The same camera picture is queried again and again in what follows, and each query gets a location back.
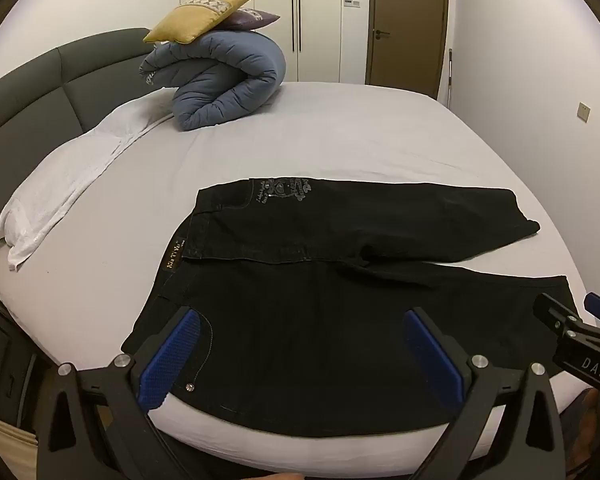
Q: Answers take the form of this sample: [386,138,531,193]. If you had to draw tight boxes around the person's right forearm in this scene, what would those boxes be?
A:
[562,387,600,480]

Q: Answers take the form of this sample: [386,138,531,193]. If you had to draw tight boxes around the brown door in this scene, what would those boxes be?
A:
[365,0,451,101]

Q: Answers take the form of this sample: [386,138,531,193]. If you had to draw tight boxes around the purple pillow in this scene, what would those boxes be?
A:
[220,8,282,31]

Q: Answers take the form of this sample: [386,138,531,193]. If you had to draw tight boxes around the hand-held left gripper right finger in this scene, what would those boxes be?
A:
[403,306,567,480]

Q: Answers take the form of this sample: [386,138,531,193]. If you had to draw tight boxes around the black pants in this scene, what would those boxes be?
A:
[121,176,581,438]

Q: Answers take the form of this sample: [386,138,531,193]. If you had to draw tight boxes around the grey upholstered headboard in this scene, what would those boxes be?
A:
[0,27,177,256]

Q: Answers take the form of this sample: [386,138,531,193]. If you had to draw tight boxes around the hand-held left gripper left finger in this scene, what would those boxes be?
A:
[36,306,202,480]

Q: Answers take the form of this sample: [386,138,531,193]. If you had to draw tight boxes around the dark nightstand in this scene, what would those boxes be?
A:
[0,285,46,431]

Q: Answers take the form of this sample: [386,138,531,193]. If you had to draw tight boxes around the white folded blanket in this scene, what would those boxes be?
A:
[0,94,176,272]

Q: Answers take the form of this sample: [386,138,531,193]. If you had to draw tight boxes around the bed with white sheet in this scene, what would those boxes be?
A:
[0,81,600,461]

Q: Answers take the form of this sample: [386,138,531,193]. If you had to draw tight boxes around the yellow pillow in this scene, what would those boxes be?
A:
[142,0,262,45]

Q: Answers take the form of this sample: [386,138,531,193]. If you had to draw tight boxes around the rolled blue duvet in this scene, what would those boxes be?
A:
[139,29,287,132]

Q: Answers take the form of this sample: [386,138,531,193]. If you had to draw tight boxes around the white wardrobe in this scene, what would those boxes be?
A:
[178,0,372,85]

